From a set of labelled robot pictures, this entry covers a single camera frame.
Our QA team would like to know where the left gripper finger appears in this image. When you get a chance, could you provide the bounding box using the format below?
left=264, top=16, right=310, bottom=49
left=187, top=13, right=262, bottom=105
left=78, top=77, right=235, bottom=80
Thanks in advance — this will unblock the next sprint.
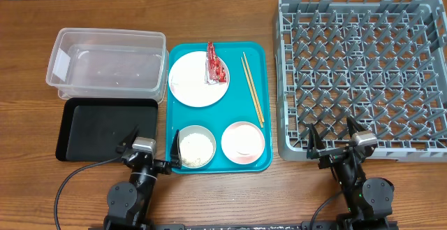
left=116, top=126, right=139, bottom=154
left=170, top=130, right=182, bottom=169

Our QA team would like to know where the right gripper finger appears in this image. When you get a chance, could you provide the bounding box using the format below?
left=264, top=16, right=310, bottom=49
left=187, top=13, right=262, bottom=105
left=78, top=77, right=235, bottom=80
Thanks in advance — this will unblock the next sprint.
left=346, top=116, right=366, bottom=143
left=306, top=124, right=325, bottom=159

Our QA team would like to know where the white rice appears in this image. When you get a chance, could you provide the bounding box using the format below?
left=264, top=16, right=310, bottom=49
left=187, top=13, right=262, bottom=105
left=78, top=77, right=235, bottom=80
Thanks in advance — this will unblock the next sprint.
left=179, top=133, right=214, bottom=168

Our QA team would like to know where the grey bowl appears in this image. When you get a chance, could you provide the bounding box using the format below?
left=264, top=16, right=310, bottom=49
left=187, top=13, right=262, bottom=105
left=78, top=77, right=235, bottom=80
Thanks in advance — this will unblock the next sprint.
left=179, top=125, right=217, bottom=168

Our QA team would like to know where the wooden chopstick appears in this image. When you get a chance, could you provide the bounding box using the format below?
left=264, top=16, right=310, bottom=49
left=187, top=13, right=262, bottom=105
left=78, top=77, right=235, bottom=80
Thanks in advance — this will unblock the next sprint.
left=243, top=52, right=265, bottom=125
left=240, top=57, right=263, bottom=128

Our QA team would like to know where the pink bowl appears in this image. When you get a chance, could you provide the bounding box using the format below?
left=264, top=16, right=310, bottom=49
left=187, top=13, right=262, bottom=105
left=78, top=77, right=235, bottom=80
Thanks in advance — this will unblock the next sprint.
left=221, top=122, right=265, bottom=165

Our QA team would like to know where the large white plate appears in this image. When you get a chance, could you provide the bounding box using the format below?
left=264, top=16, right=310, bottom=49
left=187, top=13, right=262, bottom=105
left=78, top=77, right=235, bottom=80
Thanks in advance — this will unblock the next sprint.
left=168, top=51, right=230, bottom=108

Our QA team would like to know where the red snack wrapper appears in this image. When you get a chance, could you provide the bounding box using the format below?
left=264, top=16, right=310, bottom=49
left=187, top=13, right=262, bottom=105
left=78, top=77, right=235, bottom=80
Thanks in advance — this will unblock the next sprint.
left=205, top=42, right=227, bottom=85

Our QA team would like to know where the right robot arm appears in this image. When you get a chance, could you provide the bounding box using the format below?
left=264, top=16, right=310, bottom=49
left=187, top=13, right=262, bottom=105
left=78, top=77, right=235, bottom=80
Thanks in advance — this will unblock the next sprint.
left=303, top=116, right=398, bottom=229

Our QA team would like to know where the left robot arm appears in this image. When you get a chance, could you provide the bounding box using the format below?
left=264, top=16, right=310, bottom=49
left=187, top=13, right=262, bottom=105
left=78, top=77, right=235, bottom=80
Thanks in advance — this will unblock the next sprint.
left=103, top=127, right=182, bottom=229

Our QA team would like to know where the grey dishwasher rack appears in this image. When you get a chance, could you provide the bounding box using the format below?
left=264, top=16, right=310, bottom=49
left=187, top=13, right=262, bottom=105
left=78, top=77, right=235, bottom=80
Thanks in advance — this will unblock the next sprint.
left=274, top=0, right=446, bottom=162

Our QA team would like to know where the clear plastic waste bin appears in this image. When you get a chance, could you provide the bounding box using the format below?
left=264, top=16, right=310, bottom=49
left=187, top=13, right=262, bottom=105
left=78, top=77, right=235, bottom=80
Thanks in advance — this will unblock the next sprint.
left=45, top=28, right=169, bottom=103

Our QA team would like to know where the black plastic tray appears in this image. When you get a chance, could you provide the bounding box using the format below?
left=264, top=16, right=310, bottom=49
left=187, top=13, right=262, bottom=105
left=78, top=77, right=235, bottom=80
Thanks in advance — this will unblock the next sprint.
left=55, top=98, right=158, bottom=162

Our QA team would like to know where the teal serving tray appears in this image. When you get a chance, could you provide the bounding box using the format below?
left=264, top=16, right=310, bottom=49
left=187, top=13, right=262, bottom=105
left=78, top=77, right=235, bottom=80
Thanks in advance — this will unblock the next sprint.
left=166, top=41, right=273, bottom=174

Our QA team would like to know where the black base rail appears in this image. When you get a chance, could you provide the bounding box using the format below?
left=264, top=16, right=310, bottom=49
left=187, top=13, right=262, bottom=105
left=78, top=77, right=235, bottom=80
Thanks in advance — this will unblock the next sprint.
left=88, top=220, right=399, bottom=230

